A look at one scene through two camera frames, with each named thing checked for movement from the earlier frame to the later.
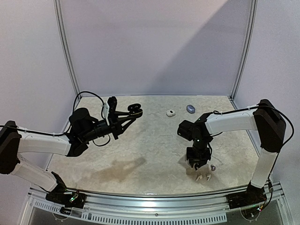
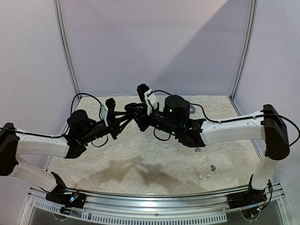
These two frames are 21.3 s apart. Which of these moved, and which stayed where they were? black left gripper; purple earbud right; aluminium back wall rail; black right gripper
Moved: black right gripper
Stayed: purple earbud right; black left gripper; aluminium back wall rail
